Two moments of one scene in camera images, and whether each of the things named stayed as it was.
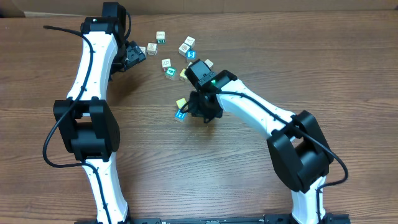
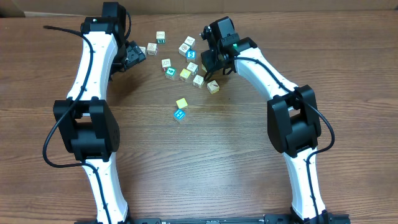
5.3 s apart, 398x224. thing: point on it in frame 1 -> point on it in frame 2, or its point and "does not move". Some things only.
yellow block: (181, 102) does not move
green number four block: (170, 73) does not move
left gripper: (134, 55) does not move
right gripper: (203, 109) -> (213, 66)
